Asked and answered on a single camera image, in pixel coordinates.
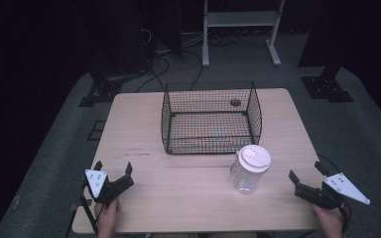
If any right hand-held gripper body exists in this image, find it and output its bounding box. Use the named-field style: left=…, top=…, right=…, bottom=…
left=293, top=172, right=372, bottom=211

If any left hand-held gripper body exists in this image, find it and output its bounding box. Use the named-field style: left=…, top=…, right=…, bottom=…
left=84, top=169, right=135, bottom=204

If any clear plastic jar white lid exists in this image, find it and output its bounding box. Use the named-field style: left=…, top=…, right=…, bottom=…
left=229, top=144, right=273, bottom=195

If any black wire mesh basket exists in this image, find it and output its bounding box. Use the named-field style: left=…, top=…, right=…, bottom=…
left=160, top=80, right=264, bottom=156

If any person's left hand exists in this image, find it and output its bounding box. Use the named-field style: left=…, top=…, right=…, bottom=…
left=93, top=196, right=122, bottom=238

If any person's right hand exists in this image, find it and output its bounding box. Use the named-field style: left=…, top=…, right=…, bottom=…
left=312, top=201, right=346, bottom=238

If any black metal stand base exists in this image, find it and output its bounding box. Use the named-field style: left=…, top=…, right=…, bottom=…
left=300, top=62, right=355, bottom=103
left=77, top=67, right=125, bottom=108

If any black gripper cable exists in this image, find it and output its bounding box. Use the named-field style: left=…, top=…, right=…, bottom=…
left=339, top=197, right=353, bottom=234

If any black rectangular floor frame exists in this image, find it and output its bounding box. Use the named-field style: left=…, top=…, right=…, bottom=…
left=86, top=120, right=107, bottom=142

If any black floor cable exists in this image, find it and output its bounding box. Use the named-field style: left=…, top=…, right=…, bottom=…
left=181, top=49, right=204, bottom=91
left=134, top=54, right=173, bottom=94

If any white metal stand frame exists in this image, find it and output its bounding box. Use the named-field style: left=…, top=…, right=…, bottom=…
left=200, top=0, right=287, bottom=68

